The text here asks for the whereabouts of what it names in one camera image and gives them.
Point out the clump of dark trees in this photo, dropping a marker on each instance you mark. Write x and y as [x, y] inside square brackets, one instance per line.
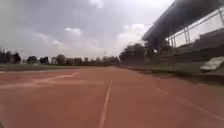
[133, 53]

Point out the red running track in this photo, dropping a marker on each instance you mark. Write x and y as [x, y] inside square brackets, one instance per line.
[133, 106]

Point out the row of trees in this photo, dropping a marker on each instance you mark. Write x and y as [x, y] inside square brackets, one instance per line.
[60, 60]

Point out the pale building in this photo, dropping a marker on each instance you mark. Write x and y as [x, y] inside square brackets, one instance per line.
[53, 61]

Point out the grass strip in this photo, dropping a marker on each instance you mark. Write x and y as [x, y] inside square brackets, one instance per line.
[180, 68]

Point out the grandstand with roof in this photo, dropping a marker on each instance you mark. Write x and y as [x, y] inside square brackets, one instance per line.
[181, 20]

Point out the grass field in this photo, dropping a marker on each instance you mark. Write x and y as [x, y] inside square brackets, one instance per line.
[30, 66]

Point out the pale flat object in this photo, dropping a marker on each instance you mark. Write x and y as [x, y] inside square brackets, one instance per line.
[212, 64]

